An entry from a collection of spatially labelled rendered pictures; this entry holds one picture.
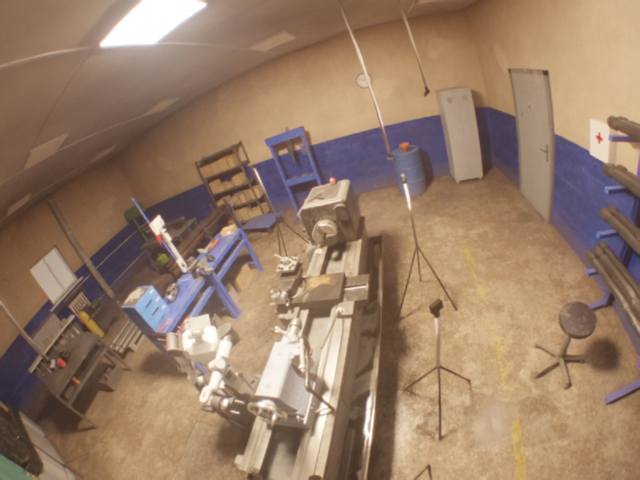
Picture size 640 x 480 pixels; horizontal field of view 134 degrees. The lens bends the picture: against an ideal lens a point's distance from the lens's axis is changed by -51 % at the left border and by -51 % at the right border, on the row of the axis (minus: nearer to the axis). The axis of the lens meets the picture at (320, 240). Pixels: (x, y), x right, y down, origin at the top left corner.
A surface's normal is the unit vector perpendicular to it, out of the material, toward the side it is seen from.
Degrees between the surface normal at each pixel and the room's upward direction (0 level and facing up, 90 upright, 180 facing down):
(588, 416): 0
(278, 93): 90
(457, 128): 90
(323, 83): 90
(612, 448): 0
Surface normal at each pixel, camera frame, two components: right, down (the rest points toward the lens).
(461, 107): -0.19, 0.55
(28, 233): 0.93, -0.17
